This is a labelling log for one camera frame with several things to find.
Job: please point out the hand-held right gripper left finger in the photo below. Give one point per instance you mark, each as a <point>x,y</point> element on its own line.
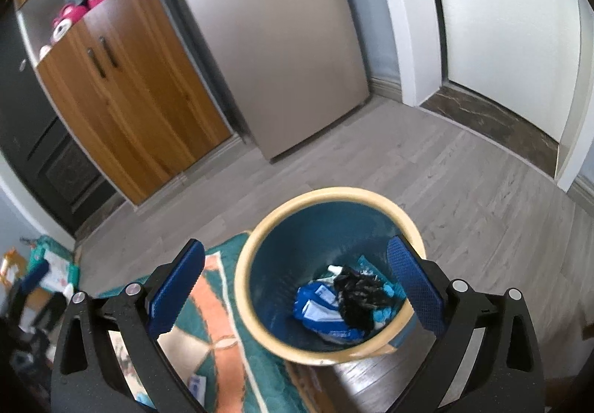
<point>178,287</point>

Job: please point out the blue white packet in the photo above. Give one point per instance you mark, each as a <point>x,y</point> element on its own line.
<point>197,387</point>
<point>320,308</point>

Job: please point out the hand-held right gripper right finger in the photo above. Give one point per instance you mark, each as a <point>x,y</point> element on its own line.
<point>417,287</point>

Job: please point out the white door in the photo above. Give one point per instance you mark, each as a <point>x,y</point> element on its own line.
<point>501,23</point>

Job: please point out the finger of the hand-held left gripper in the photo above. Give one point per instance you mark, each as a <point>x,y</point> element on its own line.
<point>52,308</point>
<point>36,278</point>

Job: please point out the wooden cabinet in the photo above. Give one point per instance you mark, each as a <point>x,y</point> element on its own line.
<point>139,93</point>

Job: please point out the green white box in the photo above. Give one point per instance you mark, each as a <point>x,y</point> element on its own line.
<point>55,267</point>

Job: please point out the black bag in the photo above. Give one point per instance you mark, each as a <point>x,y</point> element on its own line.
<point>359,297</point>

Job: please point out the beige refrigerator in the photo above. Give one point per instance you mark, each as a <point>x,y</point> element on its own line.
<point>278,46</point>

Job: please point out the blue bin with cream rim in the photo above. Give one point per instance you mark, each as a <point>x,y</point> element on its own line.
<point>278,255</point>

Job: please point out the dark entrance door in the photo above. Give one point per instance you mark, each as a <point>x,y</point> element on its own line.
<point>37,139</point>

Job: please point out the teal orange patterned mat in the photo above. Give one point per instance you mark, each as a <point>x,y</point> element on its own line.
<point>218,297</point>

